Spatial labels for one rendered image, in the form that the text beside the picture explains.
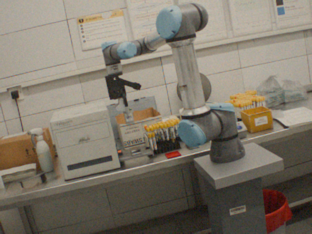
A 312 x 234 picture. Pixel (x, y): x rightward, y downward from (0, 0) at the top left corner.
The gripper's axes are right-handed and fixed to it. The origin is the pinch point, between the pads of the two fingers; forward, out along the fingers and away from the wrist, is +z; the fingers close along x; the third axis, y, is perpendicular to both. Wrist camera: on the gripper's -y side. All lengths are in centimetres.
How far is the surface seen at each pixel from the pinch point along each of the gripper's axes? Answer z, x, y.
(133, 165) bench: 24.6, 5.0, 2.9
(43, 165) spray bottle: 20, -16, 49
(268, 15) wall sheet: -33, -61, -108
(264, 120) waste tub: 19, 0, -68
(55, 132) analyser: 0.1, 5.3, 35.3
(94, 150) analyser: 13.0, 4.9, 19.3
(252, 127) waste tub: 22, 0, -61
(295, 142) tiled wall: 59, -63, -116
